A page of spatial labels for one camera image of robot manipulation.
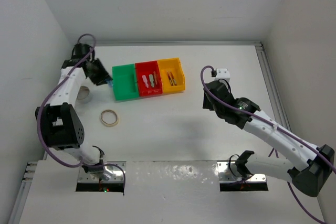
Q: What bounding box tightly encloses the red plastic bin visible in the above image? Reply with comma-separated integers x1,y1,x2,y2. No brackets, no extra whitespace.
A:
135,61,163,97

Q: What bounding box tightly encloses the beige masking tape roll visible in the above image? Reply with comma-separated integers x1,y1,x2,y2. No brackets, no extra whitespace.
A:
100,109,119,127

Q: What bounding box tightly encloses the pink gel pen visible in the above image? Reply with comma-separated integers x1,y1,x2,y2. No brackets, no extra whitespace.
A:
167,72,174,86

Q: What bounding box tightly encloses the large tape roll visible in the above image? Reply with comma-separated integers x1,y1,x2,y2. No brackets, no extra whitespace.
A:
76,86,91,103

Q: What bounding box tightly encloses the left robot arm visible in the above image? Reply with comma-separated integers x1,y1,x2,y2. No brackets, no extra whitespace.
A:
35,42,112,180

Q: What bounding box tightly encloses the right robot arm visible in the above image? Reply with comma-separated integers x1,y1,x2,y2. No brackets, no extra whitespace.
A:
203,80,335,197

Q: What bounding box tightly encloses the yellow plastic bin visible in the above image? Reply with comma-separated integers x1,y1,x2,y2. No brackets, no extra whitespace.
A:
157,58,185,94

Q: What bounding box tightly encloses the orange pen cap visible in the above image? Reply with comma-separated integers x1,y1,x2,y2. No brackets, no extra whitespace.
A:
153,71,157,86

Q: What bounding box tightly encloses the left base plate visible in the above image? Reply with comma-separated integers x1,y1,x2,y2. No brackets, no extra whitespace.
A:
78,161,126,183

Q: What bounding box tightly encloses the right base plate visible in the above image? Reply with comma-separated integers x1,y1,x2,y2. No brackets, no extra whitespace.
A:
217,161,267,184

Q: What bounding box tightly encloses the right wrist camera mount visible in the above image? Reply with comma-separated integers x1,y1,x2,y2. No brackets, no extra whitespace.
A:
211,68,230,82

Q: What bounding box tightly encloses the red gel pen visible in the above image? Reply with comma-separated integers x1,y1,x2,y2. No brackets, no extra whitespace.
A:
170,72,177,86

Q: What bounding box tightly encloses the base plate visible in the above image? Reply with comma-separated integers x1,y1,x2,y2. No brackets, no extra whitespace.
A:
78,161,126,183
217,161,267,184

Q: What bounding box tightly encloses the green plastic bin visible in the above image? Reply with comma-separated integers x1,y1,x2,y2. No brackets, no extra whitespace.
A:
112,64,139,101

